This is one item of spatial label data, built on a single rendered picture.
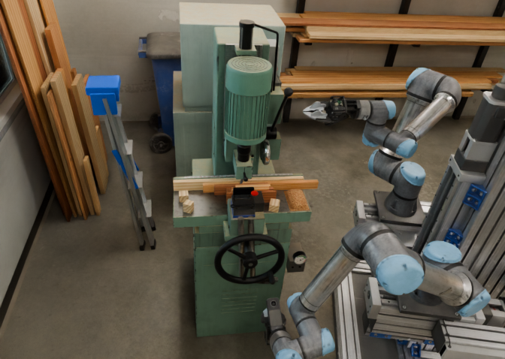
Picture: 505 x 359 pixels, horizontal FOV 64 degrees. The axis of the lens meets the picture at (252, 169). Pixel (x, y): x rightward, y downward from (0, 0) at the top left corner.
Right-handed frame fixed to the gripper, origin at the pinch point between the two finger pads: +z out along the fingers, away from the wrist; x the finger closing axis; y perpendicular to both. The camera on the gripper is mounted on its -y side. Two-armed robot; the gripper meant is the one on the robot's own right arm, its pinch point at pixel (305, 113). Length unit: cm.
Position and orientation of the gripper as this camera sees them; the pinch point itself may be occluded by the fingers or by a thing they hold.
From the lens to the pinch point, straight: 160.7
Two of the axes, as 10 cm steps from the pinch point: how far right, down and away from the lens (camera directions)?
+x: 0.7, 9.5, -3.1
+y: 1.4, -3.2, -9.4
